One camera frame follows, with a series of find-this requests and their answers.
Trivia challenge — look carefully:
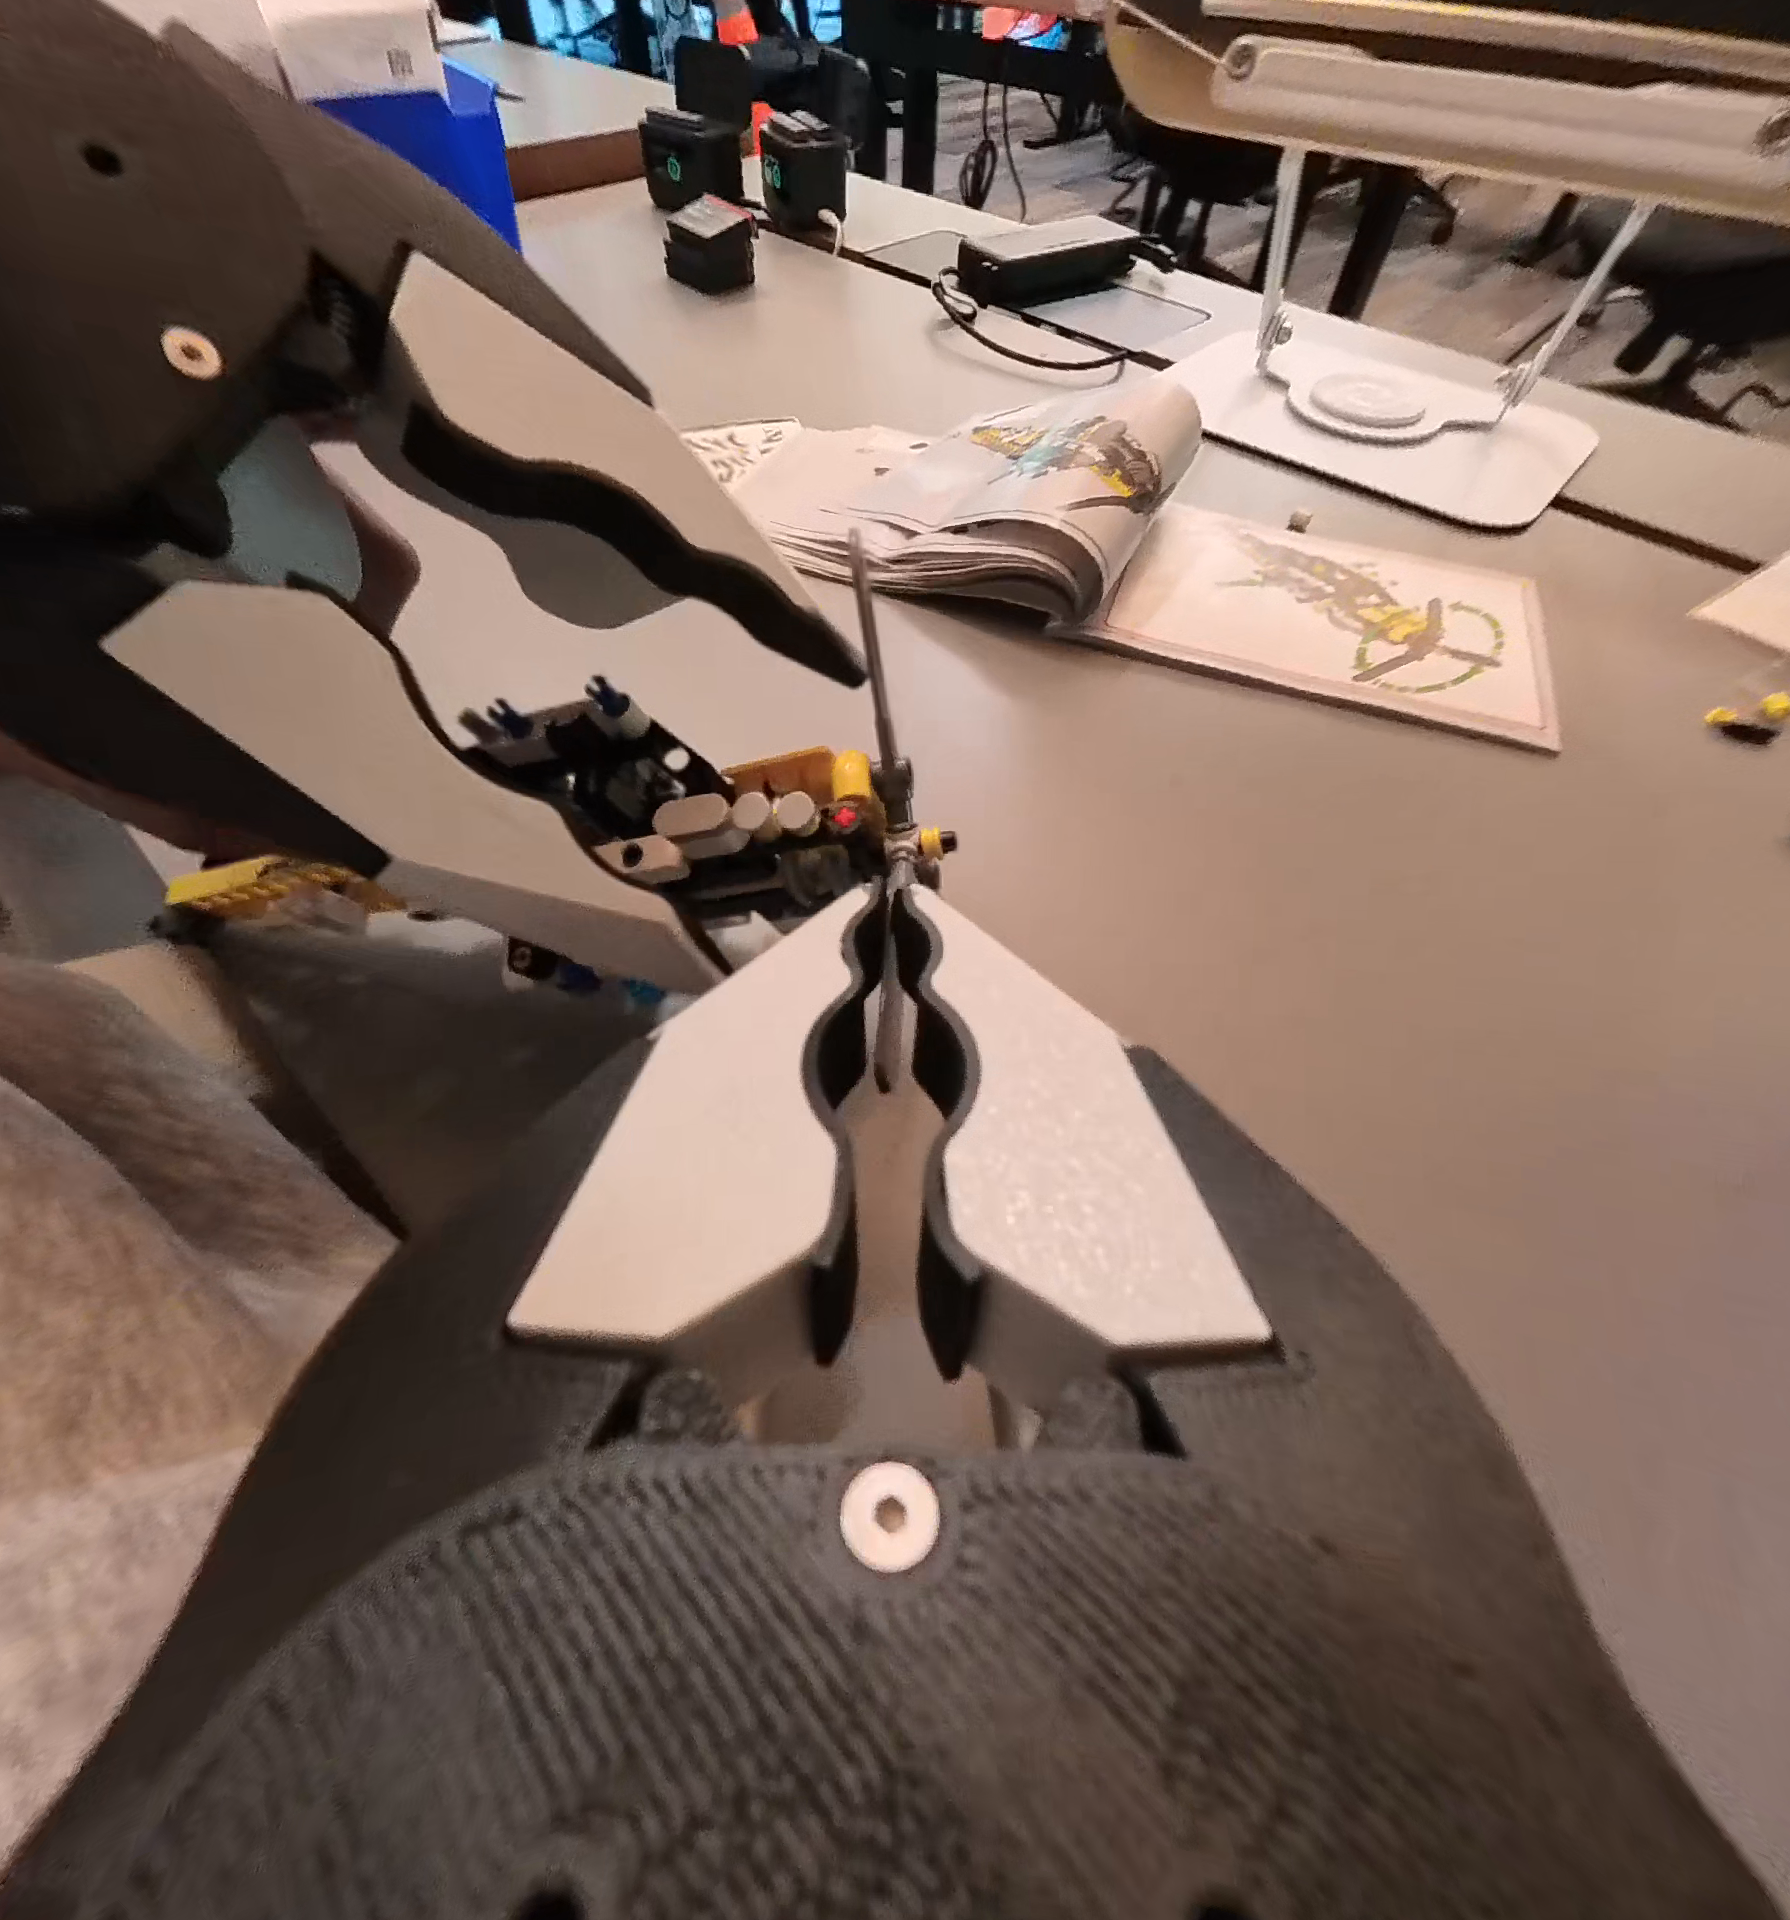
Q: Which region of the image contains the black power adapter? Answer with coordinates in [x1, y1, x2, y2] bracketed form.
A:
[857, 224, 1219, 370]
[956, 211, 1144, 310]

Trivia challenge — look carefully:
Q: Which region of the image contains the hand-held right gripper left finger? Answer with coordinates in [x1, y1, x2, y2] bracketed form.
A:
[500, 884, 887, 1369]

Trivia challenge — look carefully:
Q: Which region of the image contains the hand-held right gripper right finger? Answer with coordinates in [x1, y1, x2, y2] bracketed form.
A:
[892, 884, 1274, 1377]

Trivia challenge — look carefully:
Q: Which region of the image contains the blue plastic bin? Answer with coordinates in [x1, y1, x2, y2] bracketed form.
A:
[305, 60, 527, 256]

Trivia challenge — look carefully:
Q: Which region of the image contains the black power cable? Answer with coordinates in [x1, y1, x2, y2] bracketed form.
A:
[934, 274, 1191, 376]

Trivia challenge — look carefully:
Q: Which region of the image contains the grey hooded sweatshirt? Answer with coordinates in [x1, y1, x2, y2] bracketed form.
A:
[0, 779, 416, 1920]

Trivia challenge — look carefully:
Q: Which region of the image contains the silver laptop stand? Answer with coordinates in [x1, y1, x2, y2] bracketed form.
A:
[1104, 0, 1790, 536]

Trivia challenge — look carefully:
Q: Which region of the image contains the yellow black lego helicopter model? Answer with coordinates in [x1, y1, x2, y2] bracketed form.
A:
[162, 524, 972, 1102]

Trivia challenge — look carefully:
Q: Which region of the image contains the black battery charger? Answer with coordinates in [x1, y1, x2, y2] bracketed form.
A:
[759, 109, 857, 238]
[641, 106, 759, 211]

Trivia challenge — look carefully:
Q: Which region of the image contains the black battery pack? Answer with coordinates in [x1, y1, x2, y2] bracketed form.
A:
[663, 195, 764, 301]

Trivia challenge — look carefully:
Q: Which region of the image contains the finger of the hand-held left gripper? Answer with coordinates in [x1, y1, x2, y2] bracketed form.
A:
[97, 578, 733, 995]
[380, 242, 870, 689]

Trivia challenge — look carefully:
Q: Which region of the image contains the black office chair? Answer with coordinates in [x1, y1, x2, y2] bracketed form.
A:
[1561, 191, 1790, 408]

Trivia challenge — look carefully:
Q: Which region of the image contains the white cardboard box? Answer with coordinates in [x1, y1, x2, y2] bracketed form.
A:
[260, 0, 447, 106]

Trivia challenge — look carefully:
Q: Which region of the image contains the lego instruction booklet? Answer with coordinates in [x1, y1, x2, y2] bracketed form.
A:
[685, 376, 1561, 756]

